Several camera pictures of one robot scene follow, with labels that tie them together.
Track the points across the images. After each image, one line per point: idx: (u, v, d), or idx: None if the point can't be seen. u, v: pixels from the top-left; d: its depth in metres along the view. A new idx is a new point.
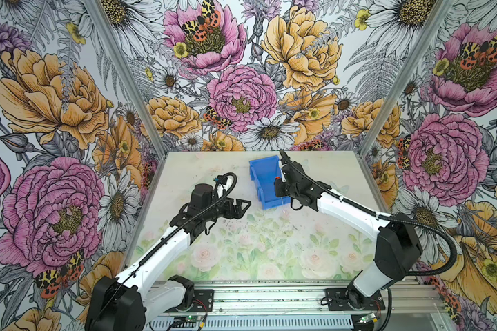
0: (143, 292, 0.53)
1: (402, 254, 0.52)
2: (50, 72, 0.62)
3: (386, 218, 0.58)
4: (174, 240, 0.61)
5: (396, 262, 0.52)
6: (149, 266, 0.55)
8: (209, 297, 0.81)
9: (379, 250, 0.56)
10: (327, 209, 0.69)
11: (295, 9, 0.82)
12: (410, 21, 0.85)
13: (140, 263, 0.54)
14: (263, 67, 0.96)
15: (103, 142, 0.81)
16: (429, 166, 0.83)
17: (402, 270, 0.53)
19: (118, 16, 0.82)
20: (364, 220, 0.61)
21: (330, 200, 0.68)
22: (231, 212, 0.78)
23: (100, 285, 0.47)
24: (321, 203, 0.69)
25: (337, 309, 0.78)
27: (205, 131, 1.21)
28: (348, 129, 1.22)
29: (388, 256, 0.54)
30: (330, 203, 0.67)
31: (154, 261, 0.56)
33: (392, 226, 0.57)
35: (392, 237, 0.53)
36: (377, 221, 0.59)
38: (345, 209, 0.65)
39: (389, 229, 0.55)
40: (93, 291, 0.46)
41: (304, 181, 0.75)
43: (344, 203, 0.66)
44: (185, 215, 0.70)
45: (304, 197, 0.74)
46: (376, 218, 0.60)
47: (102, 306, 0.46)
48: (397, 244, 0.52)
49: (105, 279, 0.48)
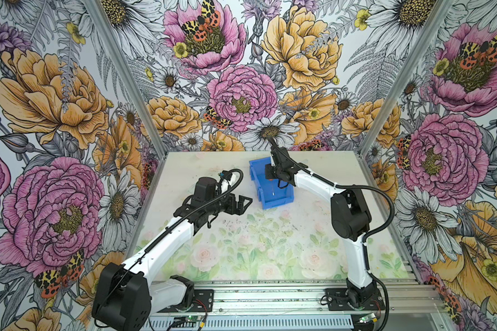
0: (150, 278, 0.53)
1: (351, 217, 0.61)
2: (50, 72, 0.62)
3: (342, 187, 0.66)
4: (178, 229, 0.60)
5: (346, 223, 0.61)
6: (155, 254, 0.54)
8: (209, 297, 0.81)
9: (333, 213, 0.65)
10: (301, 182, 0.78)
11: (295, 9, 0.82)
12: (410, 21, 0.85)
13: (146, 250, 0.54)
14: (263, 67, 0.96)
15: (103, 142, 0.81)
16: (429, 166, 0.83)
17: (350, 231, 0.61)
19: (118, 16, 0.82)
20: (326, 189, 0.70)
21: (304, 174, 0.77)
22: (233, 208, 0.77)
23: (107, 271, 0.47)
24: (297, 177, 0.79)
25: (337, 309, 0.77)
27: (204, 131, 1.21)
28: (348, 129, 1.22)
29: (338, 218, 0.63)
30: (303, 177, 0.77)
31: (159, 249, 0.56)
33: (347, 194, 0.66)
35: (342, 201, 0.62)
36: (334, 189, 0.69)
38: (314, 182, 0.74)
39: (342, 195, 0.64)
40: (99, 276, 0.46)
41: (287, 161, 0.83)
43: (315, 178, 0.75)
44: (188, 207, 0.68)
45: (285, 174, 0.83)
46: (333, 187, 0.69)
47: (109, 291, 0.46)
48: (346, 207, 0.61)
49: (111, 265, 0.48)
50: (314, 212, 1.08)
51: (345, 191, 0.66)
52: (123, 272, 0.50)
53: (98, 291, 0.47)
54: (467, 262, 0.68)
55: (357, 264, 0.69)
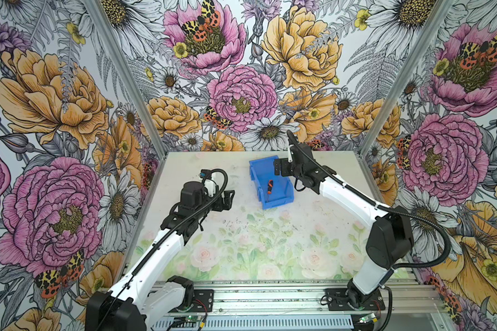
0: (141, 301, 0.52)
1: (393, 244, 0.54)
2: (50, 72, 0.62)
3: (385, 208, 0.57)
4: (166, 244, 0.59)
5: (386, 251, 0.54)
6: (143, 276, 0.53)
8: (209, 297, 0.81)
9: (371, 238, 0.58)
10: (328, 192, 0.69)
11: (295, 9, 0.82)
12: (410, 21, 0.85)
13: (134, 274, 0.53)
14: (263, 67, 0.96)
15: (103, 142, 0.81)
16: (429, 166, 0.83)
17: (391, 259, 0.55)
19: (118, 16, 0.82)
20: (362, 207, 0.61)
21: (333, 184, 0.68)
22: (220, 205, 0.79)
23: (93, 301, 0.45)
24: (324, 186, 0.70)
25: (336, 309, 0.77)
27: (205, 131, 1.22)
28: (348, 129, 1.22)
29: (378, 243, 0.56)
30: (332, 187, 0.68)
31: (148, 269, 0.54)
33: (389, 216, 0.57)
35: (386, 227, 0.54)
36: (375, 210, 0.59)
38: (346, 196, 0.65)
39: (385, 219, 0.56)
40: (86, 307, 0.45)
41: (310, 164, 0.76)
43: (346, 190, 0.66)
44: (176, 216, 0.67)
45: (308, 179, 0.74)
46: (375, 207, 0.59)
47: (99, 320, 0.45)
48: (391, 234, 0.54)
49: (98, 294, 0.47)
50: (314, 212, 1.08)
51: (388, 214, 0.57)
52: (111, 299, 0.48)
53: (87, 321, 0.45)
54: (467, 262, 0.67)
55: (373, 280, 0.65)
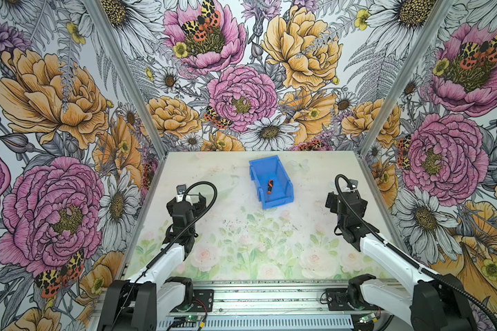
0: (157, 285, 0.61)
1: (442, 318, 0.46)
2: (50, 72, 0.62)
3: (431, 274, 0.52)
4: (172, 249, 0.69)
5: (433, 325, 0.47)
6: (157, 268, 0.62)
8: (209, 297, 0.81)
9: (415, 307, 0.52)
10: (369, 248, 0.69)
11: (295, 9, 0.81)
12: (410, 21, 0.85)
13: (149, 267, 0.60)
14: (263, 67, 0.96)
15: (103, 142, 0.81)
16: (429, 166, 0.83)
17: None
19: (118, 16, 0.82)
20: (404, 269, 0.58)
21: (375, 241, 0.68)
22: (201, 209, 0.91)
23: (113, 287, 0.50)
24: (364, 242, 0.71)
25: (337, 309, 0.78)
27: (205, 131, 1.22)
28: (348, 129, 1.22)
29: (424, 316, 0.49)
30: (373, 244, 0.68)
31: (159, 265, 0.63)
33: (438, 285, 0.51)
35: (432, 295, 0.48)
36: (419, 274, 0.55)
38: (388, 255, 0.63)
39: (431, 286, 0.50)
40: (107, 294, 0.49)
41: (353, 219, 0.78)
43: (388, 249, 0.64)
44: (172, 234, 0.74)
45: (349, 235, 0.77)
46: (419, 271, 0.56)
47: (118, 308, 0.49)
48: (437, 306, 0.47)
49: (117, 283, 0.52)
50: (314, 212, 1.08)
51: (436, 281, 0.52)
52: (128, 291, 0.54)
53: (103, 314, 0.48)
54: (467, 261, 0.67)
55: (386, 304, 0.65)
